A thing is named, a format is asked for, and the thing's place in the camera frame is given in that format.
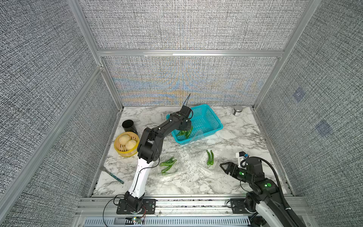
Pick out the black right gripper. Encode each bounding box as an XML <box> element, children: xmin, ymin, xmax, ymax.
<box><xmin>219</xmin><ymin>162</ymin><xmax>254</xmax><ymax>185</ymax></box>

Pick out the bunch of green peppers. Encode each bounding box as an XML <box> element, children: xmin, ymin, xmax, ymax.
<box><xmin>206</xmin><ymin>150</ymin><xmax>214</xmax><ymax>166</ymax></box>

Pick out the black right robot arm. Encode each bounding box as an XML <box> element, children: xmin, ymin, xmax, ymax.
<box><xmin>220</xmin><ymin>157</ymin><xmax>305</xmax><ymax>227</ymax></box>

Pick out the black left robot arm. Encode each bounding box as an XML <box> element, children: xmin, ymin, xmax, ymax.
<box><xmin>124</xmin><ymin>105</ymin><xmax>192</xmax><ymax>212</ymax></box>

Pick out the teal plastic basket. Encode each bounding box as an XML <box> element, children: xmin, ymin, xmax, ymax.
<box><xmin>171</xmin><ymin>104</ymin><xmax>223</xmax><ymax>145</ymax></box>

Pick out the black mug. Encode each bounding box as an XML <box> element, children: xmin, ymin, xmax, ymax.
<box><xmin>122</xmin><ymin>119</ymin><xmax>138</xmax><ymax>135</ymax></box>

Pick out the small metal tin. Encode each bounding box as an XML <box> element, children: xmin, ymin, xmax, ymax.
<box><xmin>233</xmin><ymin>105</ymin><xmax>244</xmax><ymax>116</ymax></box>

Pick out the yellow bamboo steamer basket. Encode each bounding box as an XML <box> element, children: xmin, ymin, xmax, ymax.
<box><xmin>114</xmin><ymin>131</ymin><xmax>140</xmax><ymax>158</ymax></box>

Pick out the pale steamed bun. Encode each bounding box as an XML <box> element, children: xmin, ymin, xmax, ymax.
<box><xmin>118</xmin><ymin>134</ymin><xmax>131</xmax><ymax>146</ymax></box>

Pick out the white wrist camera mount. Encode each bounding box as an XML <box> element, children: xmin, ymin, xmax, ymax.
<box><xmin>235</xmin><ymin>151</ymin><xmax>249</xmax><ymax>168</ymax></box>

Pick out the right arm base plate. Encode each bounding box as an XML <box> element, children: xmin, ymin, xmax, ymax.
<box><xmin>229</xmin><ymin>198</ymin><xmax>254</xmax><ymax>214</ymax></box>

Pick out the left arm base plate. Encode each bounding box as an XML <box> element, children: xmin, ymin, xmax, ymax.
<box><xmin>116</xmin><ymin>199</ymin><xmax>156</xmax><ymax>215</ymax></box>

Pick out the teal handled utensil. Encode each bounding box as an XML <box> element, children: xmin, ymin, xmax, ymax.
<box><xmin>100</xmin><ymin>166</ymin><xmax>124</xmax><ymax>184</ymax></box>

